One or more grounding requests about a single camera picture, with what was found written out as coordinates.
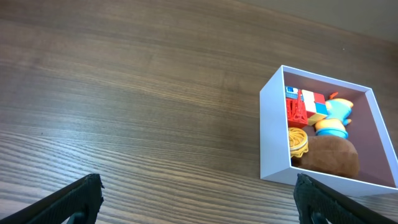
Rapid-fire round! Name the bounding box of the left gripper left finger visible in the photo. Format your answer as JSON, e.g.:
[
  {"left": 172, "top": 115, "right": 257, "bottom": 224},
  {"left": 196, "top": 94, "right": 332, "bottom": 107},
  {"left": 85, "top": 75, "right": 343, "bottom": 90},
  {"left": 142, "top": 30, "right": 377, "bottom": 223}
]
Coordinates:
[{"left": 1, "top": 174, "right": 104, "bottom": 224}]

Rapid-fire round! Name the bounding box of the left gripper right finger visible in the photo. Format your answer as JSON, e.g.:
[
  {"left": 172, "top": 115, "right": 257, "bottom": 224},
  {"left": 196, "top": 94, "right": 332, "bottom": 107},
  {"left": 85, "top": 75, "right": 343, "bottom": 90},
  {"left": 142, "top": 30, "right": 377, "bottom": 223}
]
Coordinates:
[{"left": 294, "top": 174, "right": 397, "bottom": 224}]

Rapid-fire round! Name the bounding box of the brown plush toy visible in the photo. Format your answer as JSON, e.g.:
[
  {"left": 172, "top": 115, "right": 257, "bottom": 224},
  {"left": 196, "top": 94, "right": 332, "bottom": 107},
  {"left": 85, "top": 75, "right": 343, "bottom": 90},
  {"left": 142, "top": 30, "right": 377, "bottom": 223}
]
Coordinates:
[{"left": 292, "top": 136, "right": 360, "bottom": 178}]

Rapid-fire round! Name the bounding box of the yellow round token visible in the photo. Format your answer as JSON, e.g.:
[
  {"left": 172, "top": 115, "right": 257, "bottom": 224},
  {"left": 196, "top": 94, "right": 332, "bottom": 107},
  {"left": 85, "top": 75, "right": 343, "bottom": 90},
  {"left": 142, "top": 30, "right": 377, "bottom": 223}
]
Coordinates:
[{"left": 289, "top": 128, "right": 308, "bottom": 158}]

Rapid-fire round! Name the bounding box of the red toy fire truck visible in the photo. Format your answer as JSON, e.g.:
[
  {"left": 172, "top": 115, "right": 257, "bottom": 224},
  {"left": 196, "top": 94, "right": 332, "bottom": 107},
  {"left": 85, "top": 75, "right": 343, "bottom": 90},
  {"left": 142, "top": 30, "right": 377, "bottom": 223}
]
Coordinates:
[{"left": 285, "top": 86, "right": 308, "bottom": 128}]

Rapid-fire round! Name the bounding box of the blue orange toy figure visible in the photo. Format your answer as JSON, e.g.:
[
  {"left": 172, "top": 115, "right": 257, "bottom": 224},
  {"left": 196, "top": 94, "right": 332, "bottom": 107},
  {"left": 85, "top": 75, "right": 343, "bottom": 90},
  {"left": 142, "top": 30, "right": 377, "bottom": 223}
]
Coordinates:
[{"left": 315, "top": 92, "right": 353, "bottom": 139}]

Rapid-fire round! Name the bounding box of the colourful two-by-two puzzle cube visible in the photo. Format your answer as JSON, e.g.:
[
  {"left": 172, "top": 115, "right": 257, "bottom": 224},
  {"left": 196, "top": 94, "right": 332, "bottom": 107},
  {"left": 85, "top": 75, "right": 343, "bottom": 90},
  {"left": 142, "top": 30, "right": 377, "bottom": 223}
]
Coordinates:
[{"left": 302, "top": 90, "right": 328, "bottom": 126}]

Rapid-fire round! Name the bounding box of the pink white open box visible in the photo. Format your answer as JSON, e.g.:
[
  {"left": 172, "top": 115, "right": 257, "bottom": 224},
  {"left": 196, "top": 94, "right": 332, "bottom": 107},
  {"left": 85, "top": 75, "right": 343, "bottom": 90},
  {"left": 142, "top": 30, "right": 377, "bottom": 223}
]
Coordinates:
[{"left": 259, "top": 65, "right": 397, "bottom": 196}]

